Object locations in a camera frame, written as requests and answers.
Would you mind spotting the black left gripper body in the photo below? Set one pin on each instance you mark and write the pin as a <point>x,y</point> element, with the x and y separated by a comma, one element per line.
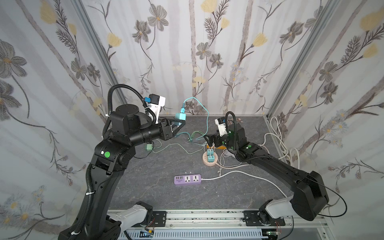
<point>165,129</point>

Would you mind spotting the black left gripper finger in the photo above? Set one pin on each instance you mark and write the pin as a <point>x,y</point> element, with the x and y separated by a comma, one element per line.
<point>177,122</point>
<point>176,127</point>

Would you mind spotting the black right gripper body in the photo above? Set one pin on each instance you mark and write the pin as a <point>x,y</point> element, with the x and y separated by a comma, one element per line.
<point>221,141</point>

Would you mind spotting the teal charger cube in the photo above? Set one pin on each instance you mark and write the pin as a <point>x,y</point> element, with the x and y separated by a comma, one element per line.
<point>210,155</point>
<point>181,116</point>

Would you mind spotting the orange power strip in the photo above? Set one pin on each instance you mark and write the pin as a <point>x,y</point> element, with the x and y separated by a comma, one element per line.
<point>213,147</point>

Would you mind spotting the purple power strip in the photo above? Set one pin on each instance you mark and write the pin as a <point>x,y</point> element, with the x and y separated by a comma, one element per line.
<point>185,180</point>

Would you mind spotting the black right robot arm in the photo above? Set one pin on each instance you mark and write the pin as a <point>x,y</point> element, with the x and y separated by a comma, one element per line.
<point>309,191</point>

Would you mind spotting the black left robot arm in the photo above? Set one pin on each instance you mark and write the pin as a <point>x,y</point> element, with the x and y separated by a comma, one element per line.
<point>126,127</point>

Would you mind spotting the pink round power strip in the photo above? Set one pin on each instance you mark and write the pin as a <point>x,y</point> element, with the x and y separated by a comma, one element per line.
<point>209,164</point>

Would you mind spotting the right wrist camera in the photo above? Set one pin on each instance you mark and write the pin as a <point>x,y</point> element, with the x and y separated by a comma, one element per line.
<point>221,124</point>

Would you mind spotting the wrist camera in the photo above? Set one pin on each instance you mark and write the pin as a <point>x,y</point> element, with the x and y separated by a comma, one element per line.
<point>221,124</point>
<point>155,103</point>

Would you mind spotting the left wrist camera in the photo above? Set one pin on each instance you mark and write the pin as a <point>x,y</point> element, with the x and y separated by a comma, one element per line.
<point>155,103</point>

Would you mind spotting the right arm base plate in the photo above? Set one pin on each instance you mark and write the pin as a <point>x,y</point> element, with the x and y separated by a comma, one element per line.
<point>258,218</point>

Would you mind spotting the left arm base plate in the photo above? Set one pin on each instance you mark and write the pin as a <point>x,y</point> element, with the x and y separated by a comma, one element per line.
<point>159,219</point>

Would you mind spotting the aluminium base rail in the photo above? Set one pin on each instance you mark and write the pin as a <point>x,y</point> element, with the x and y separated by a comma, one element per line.
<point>226,224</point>

